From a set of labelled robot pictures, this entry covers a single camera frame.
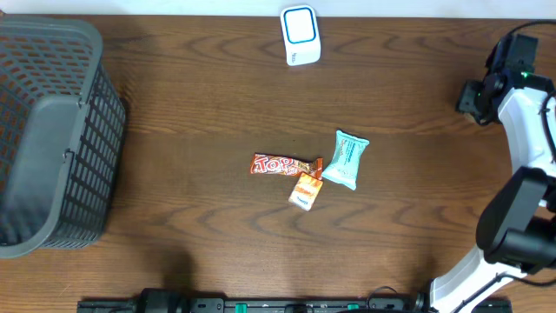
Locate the mint green wipes pack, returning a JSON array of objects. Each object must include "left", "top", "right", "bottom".
[{"left": 322, "top": 130, "right": 369, "bottom": 190}]

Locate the orange small box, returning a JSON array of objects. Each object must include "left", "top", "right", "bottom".
[{"left": 288, "top": 173, "right": 323, "bottom": 211}]

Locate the red snack wrapper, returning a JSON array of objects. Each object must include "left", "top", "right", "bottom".
[{"left": 249, "top": 153, "right": 323, "bottom": 180}]

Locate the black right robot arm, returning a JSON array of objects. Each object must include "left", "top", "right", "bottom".
[{"left": 414, "top": 30, "right": 555, "bottom": 312}]

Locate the white barcode scanner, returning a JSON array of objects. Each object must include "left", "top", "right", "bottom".
[{"left": 280, "top": 4, "right": 321, "bottom": 66}]

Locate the dark grey plastic basket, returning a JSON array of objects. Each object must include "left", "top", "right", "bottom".
[{"left": 1, "top": 16, "right": 126, "bottom": 258}]

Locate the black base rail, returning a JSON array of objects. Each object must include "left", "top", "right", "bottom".
[{"left": 77, "top": 286, "right": 513, "bottom": 313}]

